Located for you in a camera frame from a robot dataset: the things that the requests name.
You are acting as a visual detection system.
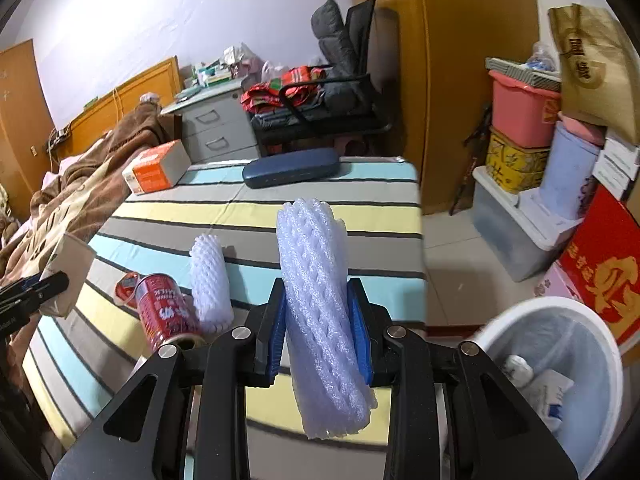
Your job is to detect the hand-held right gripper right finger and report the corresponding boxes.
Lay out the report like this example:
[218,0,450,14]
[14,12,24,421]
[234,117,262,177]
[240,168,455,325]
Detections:
[346,276,576,480]

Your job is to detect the striped tablecloth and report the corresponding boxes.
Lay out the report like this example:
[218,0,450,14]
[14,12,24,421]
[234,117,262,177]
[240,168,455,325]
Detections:
[22,156,428,480]

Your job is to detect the yellow patterned box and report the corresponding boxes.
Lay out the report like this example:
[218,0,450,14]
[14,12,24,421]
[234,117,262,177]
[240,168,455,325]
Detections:
[485,127,548,195]

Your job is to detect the brown blanket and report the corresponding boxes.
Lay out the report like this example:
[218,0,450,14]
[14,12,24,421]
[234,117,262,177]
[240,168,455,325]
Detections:
[0,102,176,291]

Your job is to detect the white blue yogurt bottle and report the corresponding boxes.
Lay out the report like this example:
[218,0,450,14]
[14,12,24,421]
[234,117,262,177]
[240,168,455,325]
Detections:
[525,367,576,433]

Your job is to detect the black folded tripod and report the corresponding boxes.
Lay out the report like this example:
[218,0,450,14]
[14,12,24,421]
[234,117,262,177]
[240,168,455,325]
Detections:
[450,102,493,217]

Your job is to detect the dark blue glasses case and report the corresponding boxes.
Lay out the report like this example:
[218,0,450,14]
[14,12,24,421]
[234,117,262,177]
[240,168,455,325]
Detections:
[242,148,341,189]

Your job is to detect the red gift box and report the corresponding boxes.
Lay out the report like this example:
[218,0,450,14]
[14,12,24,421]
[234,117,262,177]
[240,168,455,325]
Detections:
[556,186,640,346]

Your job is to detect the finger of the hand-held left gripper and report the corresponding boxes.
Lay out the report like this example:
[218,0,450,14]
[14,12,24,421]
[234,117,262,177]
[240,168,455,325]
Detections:
[0,272,43,293]
[0,271,71,313]

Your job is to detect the pink cloth cover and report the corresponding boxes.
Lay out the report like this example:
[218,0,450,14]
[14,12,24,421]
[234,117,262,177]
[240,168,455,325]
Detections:
[557,112,608,147]

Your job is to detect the brown paper bag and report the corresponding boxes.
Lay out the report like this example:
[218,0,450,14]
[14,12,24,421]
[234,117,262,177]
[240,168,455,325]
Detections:
[547,4,640,143]

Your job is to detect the orange white box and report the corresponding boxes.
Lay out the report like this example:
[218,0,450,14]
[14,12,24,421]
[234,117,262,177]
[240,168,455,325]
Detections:
[122,140,192,196]

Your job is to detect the red printed bags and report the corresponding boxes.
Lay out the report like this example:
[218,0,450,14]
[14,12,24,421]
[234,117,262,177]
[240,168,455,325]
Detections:
[240,65,328,115]

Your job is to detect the pale blue cylinder container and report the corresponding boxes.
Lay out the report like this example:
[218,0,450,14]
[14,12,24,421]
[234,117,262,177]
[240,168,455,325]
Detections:
[539,122,603,220]

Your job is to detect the grey bedside cabinet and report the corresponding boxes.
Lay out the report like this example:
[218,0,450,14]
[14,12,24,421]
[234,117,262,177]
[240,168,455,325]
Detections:
[160,77,263,163]

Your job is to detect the stack of white cartons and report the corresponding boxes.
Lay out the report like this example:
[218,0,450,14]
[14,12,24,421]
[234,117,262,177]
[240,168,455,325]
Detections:
[592,130,640,203]

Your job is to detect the metal drink can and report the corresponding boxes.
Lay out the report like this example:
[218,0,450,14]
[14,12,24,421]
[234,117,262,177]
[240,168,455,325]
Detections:
[134,273,207,356]

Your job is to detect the clear plastic bag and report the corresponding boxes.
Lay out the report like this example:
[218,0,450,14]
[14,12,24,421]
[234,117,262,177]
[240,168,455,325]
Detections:
[525,42,558,73]

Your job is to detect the pink floral box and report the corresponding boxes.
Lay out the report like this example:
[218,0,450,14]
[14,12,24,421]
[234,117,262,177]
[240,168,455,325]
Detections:
[535,262,581,301]

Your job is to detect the wooden door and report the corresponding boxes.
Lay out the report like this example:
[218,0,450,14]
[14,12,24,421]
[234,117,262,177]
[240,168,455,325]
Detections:
[0,40,56,221]

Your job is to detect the wooden headboard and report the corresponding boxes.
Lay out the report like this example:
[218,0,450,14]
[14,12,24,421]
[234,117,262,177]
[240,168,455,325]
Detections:
[65,56,182,136]

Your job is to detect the power strip with cables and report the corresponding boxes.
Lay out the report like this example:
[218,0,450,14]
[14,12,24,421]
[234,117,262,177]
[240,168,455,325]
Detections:
[47,127,71,153]

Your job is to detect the small white foam net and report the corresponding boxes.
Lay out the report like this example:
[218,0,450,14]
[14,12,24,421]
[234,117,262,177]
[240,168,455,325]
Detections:
[189,233,235,335]

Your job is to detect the pile of small boxes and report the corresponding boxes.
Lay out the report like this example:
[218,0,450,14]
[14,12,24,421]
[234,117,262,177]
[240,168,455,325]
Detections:
[180,45,266,96]

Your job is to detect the large white foam net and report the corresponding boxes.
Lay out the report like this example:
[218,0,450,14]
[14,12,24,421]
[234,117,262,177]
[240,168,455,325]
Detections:
[276,199,378,442]

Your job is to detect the white round trash bin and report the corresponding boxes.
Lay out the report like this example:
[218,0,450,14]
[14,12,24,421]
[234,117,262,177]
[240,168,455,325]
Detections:
[472,296,626,476]

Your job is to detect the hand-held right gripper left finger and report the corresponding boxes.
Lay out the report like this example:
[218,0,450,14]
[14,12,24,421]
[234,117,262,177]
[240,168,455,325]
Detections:
[50,276,288,480]

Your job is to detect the striped flat box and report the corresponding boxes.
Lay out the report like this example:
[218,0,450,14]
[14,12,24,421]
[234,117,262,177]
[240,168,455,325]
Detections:
[485,56,562,92]

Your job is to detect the clear storage box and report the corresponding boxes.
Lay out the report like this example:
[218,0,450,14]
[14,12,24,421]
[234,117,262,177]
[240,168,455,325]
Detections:
[471,165,591,283]

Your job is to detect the red can lid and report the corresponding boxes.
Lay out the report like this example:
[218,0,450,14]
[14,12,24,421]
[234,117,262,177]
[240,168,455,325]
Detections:
[115,271,143,308]

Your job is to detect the wooden wardrobe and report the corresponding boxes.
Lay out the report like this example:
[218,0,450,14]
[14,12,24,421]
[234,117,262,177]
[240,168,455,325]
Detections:
[345,0,501,216]

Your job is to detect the beige paper carton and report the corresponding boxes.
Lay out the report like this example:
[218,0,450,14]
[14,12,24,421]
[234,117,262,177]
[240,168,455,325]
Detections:
[39,232,97,318]

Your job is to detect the pink plastic bin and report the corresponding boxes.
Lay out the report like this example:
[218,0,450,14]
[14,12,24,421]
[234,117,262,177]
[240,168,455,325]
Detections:
[489,70,562,148]

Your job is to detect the translucent bin liner bag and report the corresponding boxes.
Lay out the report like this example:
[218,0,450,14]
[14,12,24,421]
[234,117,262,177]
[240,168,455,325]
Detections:
[487,307,618,471]

